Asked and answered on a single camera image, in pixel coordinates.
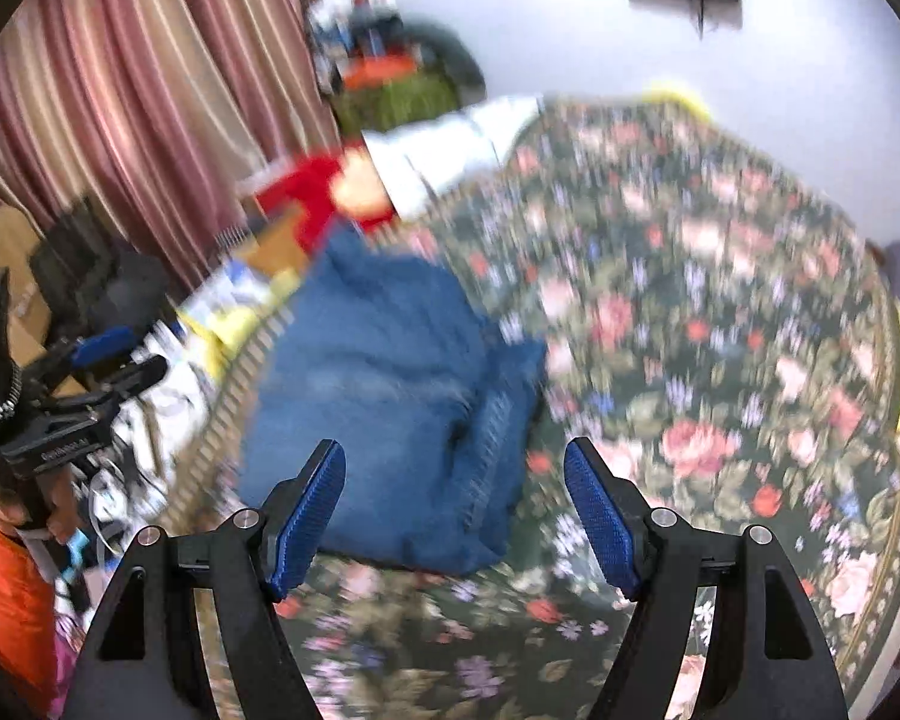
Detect green cloth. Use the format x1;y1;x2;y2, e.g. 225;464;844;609
334;75;462;136

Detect striped pink curtain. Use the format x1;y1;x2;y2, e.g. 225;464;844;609
0;0;346;293

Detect blue denim jeans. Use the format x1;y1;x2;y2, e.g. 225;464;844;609
236;229;548;575

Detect red plush blanket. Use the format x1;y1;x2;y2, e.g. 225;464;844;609
255;150;398;256

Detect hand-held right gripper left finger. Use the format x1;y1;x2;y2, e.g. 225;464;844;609
60;439;346;720

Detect black bag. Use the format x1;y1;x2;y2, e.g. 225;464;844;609
30;199;175;325

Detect person's left hand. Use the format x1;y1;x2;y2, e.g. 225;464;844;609
0;476;72;545

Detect cluttered shelf bottles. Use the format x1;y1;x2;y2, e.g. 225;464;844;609
307;0;421;65

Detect colourful book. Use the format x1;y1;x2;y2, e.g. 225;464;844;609
176;255;301;361

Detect floral bed blanket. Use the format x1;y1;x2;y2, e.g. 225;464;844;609
195;94;900;720

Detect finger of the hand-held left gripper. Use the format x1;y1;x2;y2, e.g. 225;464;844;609
67;326;147;370
101;355;170;402

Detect white ruffled cloth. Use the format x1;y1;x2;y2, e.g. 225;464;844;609
360;94;545;218

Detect pile of white clutter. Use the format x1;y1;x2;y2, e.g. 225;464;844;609
82;330;222;541

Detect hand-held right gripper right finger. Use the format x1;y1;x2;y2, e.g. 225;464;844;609
562;436;850;720

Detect orange cloth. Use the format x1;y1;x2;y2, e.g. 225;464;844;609
341;56;415;89

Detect cardboard box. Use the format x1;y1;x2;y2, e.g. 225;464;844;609
0;206;55;391

